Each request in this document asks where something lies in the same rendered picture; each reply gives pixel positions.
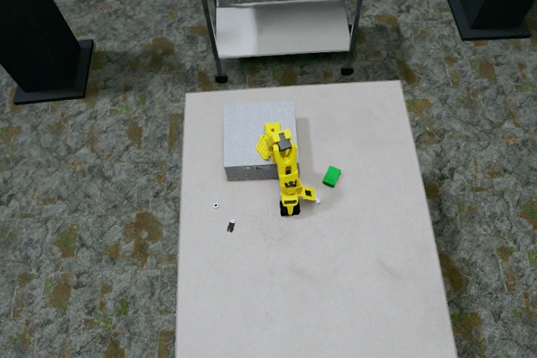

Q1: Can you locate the green rectangular block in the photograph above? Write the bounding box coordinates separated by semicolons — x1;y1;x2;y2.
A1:
322;166;341;186

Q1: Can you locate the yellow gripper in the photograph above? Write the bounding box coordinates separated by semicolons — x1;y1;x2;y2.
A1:
280;186;315;215

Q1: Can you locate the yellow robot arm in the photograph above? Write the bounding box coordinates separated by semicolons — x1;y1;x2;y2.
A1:
257;124;302;195

